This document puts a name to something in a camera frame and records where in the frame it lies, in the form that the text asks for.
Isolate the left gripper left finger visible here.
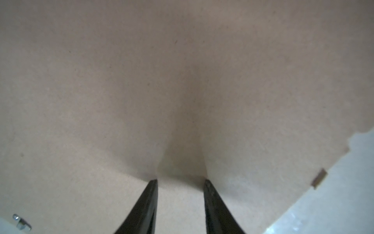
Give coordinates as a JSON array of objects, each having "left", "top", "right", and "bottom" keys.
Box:
[{"left": 115, "top": 179, "right": 158, "bottom": 234}]

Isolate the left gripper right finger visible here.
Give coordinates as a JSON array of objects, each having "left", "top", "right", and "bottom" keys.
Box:
[{"left": 203, "top": 179, "right": 245, "bottom": 234}]

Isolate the brown cardboard backing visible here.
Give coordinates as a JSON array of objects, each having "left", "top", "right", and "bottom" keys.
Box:
[{"left": 1, "top": 1, "right": 374, "bottom": 234}]

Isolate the silver metal turn clip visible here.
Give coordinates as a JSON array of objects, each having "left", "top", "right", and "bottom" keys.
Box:
[{"left": 12, "top": 214, "right": 32, "bottom": 233}]

